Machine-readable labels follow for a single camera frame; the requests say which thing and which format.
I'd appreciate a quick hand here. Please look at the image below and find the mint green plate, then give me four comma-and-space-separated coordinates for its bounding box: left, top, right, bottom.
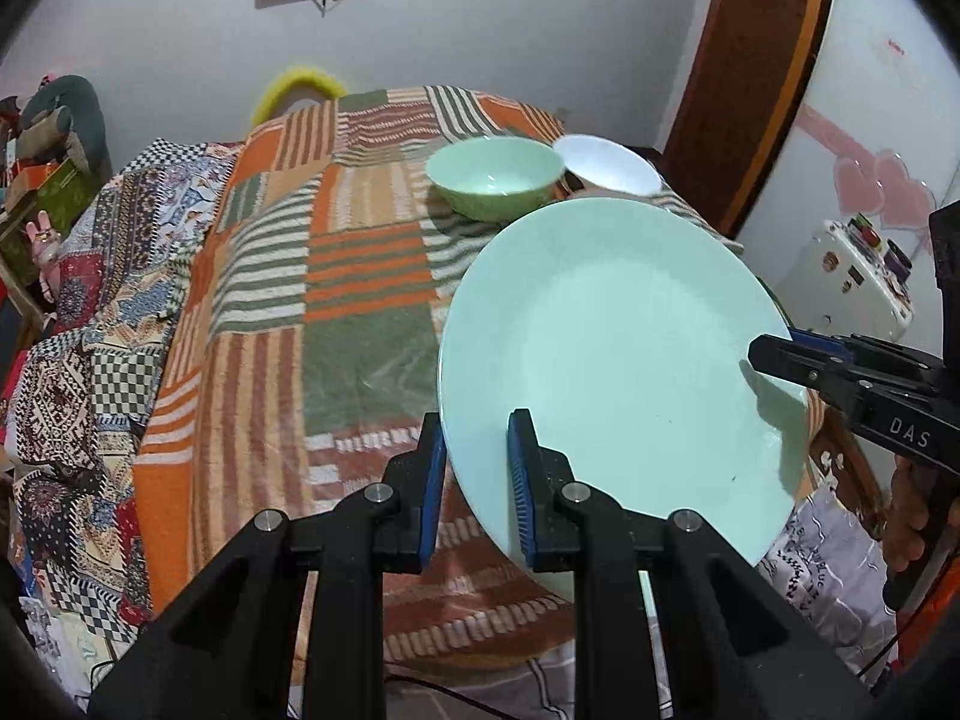
438, 199, 809, 562

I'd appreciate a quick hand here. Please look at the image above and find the white bowl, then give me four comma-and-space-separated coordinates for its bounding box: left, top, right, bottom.
553, 135, 664, 197

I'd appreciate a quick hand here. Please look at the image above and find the mint green bowl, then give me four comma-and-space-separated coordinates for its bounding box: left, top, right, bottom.
425, 137, 565, 223

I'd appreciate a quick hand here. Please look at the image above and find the right hand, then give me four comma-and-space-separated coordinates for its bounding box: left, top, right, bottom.
882, 457, 929, 574

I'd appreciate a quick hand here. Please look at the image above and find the orange striped patchwork blanket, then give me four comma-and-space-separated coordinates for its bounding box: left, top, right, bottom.
131, 83, 746, 670

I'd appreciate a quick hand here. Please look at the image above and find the colourful patterned quilt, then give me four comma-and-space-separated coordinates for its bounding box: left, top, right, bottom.
5, 140, 241, 699

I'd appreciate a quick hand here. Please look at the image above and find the pink rabbit figurine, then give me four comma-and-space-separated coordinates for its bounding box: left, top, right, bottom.
26, 210, 62, 304

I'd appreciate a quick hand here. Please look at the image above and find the green cardboard box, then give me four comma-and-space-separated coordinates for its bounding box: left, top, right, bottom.
2, 161, 99, 284

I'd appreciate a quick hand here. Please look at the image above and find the grey green plush toy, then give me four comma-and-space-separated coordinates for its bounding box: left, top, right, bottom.
16, 75, 107, 176

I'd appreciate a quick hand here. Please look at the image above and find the brown wooden door frame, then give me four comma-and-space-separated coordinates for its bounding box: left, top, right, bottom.
661, 0, 832, 238

